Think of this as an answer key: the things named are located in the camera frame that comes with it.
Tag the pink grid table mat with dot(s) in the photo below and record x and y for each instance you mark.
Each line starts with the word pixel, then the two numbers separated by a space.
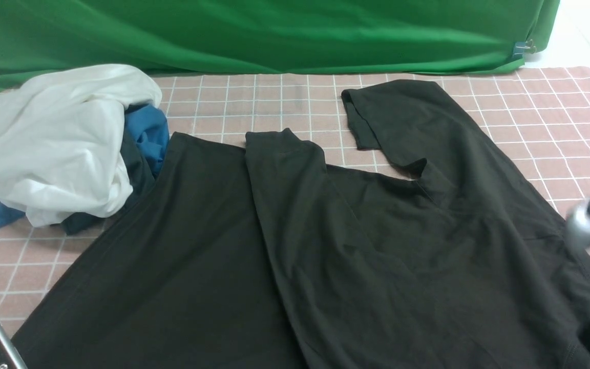
pixel 539 117

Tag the white garment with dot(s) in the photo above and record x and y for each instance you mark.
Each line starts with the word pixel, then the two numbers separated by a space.
pixel 60 140

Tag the blue garment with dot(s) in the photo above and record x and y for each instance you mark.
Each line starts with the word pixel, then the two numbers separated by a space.
pixel 148 126

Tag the gray long-sleeve top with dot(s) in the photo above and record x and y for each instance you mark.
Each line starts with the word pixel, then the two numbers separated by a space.
pixel 268 257

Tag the dark teal garment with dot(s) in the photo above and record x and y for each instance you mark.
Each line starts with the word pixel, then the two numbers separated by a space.
pixel 141 179

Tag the green backdrop cloth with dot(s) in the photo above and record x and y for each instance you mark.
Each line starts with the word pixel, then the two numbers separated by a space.
pixel 433 37

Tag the blue binder clip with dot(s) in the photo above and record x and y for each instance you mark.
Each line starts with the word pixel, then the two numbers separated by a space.
pixel 521 49

